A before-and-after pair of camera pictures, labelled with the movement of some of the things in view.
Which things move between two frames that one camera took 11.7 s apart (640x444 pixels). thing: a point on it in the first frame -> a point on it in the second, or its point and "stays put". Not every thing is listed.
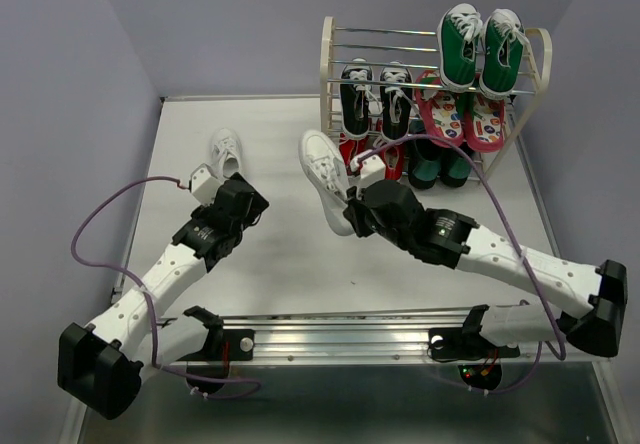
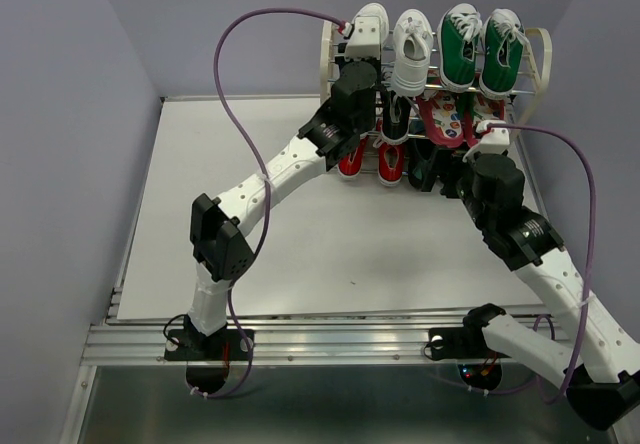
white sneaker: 327,173 -> 413,36
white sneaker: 225,154 -> 376,9
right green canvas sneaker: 503,43 stays put
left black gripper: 258,205 -> 375,73
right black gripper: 355,204 -> 449,160
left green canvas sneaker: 458,34 stays put
